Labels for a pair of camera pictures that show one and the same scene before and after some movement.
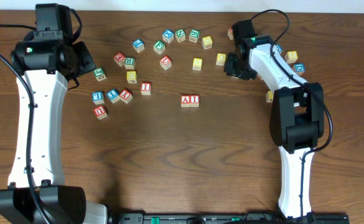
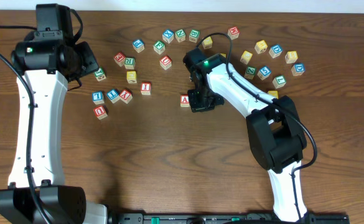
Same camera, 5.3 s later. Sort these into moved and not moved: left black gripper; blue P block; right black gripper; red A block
Moved: right black gripper
Not moved: red A block; left black gripper; blue P block
